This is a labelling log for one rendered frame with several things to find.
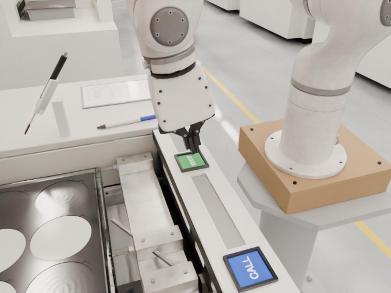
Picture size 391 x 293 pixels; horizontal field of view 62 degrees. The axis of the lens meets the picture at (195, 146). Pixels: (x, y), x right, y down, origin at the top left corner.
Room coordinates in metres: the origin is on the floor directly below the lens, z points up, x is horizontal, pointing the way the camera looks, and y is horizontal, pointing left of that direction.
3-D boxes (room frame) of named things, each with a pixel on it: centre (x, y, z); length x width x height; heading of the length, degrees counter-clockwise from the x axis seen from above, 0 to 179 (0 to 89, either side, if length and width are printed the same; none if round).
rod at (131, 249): (0.36, 0.12, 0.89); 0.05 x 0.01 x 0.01; 108
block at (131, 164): (0.61, 0.14, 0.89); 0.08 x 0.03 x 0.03; 108
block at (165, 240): (0.38, 0.06, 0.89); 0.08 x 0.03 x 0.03; 108
